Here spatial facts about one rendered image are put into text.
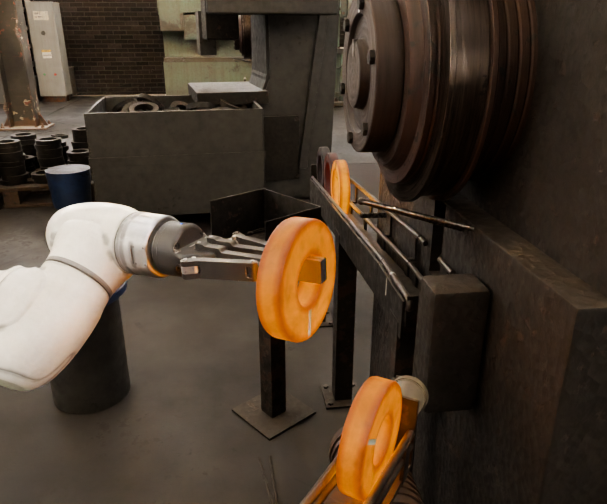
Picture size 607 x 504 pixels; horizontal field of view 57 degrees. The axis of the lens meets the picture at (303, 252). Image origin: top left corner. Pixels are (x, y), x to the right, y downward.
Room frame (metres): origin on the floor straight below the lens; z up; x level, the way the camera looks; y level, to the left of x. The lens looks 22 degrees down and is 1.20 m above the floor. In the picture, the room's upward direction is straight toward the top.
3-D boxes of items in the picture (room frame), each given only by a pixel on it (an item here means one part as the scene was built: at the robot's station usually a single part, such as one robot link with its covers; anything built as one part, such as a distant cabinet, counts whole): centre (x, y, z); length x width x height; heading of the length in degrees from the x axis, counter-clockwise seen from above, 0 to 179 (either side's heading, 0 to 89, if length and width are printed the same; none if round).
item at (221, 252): (0.67, 0.09, 0.92); 0.11 x 0.01 x 0.04; 61
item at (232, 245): (0.69, 0.08, 0.92); 0.11 x 0.01 x 0.04; 64
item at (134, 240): (0.74, 0.21, 0.91); 0.09 x 0.06 x 0.09; 153
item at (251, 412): (1.57, 0.11, 0.36); 0.26 x 0.20 x 0.72; 42
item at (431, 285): (0.86, -0.26, 0.68); 0.11 x 0.08 x 0.24; 97
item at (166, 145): (3.73, 0.81, 0.39); 1.03 x 0.83 x 0.79; 101
